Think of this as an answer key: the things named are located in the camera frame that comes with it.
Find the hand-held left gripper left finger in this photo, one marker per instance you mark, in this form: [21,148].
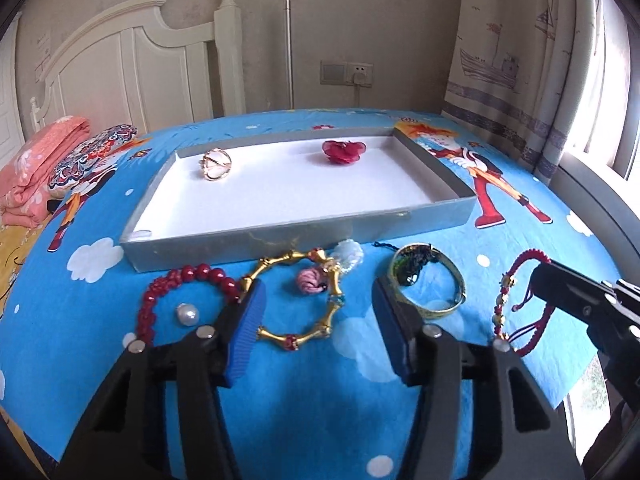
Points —
[247,330]

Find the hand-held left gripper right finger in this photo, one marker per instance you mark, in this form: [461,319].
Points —
[392,330]

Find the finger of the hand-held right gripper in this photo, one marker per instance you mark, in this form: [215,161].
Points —
[585,275]
[560,292]

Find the gold bamboo-shaped bangle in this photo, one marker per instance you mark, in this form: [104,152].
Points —
[274,336]

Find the white pearl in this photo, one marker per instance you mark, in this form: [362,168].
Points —
[186,314]

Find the pink knot flower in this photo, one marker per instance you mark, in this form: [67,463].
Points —
[311,281]

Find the wide gold bangle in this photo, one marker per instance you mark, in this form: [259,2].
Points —
[457,280]

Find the grey cardboard tray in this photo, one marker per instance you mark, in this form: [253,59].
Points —
[300,195]

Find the person's right forearm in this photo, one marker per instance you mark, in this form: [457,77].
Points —
[620,440]

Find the grey window sill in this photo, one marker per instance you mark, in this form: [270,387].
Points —
[590,195]

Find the clear crystal flower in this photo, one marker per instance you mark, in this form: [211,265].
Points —
[348,254]

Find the blue cartoon blanket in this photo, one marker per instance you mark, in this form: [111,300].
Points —
[320,410]

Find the red flower brooch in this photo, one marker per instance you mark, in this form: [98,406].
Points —
[344,151]

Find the patterned pillow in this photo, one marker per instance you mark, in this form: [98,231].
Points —
[90,152]

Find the yellow flower bed sheet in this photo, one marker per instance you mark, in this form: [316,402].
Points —
[15,255]

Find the ship print curtain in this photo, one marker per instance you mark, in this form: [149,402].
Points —
[500,35]

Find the pink folded quilt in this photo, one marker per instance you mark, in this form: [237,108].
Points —
[35,170]

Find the metal pole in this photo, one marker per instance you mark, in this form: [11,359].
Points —
[288,50]

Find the white bed headboard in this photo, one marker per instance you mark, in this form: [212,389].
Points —
[150,60]

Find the white wardrobe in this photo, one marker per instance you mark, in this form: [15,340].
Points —
[7,110]

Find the grey wall switch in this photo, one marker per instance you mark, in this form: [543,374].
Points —
[333,72]

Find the white wall socket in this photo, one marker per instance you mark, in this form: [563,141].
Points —
[361,67]

